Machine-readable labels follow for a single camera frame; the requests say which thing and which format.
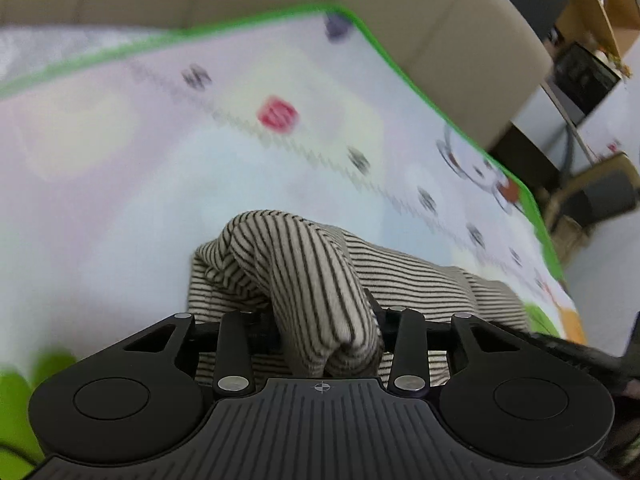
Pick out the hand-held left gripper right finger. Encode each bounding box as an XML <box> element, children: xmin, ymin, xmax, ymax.
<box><xmin>387</xmin><ymin>307</ymin><xmax>501</xmax><ymax>396</ymax></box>

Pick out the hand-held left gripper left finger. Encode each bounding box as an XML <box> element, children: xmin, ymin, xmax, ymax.
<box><xmin>122</xmin><ymin>311</ymin><xmax>256</xmax><ymax>398</ymax></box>

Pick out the beige striped sweater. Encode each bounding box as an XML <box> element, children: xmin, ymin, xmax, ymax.
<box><xmin>186</xmin><ymin>210</ymin><xmax>531</xmax><ymax>386</ymax></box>

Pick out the tan office chair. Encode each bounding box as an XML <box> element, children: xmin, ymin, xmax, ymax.
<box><xmin>542</xmin><ymin>152</ymin><xmax>640</xmax><ymax>263</ymax></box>

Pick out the cartoon print play mat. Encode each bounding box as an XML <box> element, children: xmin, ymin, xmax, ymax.
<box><xmin>0</xmin><ymin>2</ymin><xmax>587</xmax><ymax>461</ymax></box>

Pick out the white desk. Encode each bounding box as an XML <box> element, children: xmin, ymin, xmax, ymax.
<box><xmin>510</xmin><ymin>80</ymin><xmax>640</xmax><ymax>161</ymax></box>

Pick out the black monitor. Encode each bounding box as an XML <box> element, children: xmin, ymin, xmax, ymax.
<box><xmin>547</xmin><ymin>42</ymin><xmax>623</xmax><ymax>123</ymax></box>

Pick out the yellow flower bunch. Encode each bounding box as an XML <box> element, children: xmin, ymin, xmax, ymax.
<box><xmin>597</xmin><ymin>45</ymin><xmax>632</xmax><ymax>78</ymax></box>

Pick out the beige padded headboard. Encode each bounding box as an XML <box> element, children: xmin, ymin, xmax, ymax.
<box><xmin>0</xmin><ymin>0</ymin><xmax>553</xmax><ymax>153</ymax></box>

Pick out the white quilted bedsheet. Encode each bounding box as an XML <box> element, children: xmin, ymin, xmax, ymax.
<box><xmin>0</xmin><ymin>25</ymin><xmax>171</xmax><ymax>83</ymax></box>

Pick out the wooden shelf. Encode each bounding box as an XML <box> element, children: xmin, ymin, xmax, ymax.
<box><xmin>552</xmin><ymin>0</ymin><xmax>640</xmax><ymax>61</ymax></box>

